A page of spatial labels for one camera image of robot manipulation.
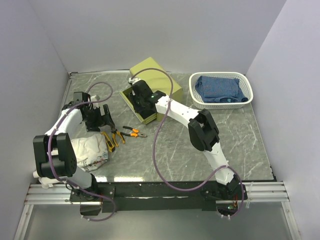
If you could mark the white plastic basket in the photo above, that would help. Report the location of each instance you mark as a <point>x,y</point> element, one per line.
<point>198,102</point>

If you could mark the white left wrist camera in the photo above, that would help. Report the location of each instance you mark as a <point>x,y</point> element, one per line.
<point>95,98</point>

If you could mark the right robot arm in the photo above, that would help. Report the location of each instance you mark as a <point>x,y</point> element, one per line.
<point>203,135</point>

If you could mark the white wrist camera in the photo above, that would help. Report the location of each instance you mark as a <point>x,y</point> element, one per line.
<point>133,80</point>
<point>95,98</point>

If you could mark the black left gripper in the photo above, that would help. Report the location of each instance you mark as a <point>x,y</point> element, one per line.
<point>101,120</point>

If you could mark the blue checkered cloth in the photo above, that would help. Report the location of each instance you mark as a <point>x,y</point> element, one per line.
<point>220,90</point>

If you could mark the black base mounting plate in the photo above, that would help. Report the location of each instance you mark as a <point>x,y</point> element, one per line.
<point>107,206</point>

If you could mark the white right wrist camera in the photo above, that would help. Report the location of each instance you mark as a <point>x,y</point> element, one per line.
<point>133,80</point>

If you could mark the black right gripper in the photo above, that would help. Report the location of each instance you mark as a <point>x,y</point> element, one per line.
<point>136,109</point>

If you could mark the aluminium frame rail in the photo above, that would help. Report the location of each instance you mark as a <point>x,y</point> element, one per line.
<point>59,194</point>

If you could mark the yellow utility knife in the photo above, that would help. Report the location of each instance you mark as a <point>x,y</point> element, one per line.
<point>110,145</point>

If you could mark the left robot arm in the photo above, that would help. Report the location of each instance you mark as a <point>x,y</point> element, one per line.
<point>71,122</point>

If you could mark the green metal drawer cabinet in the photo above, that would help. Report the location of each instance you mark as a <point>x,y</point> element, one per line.
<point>157,81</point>

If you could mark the orange black pliers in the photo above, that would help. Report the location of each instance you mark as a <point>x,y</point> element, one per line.
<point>134,132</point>

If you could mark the white cloth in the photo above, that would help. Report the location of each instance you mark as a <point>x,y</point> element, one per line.
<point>62,159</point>

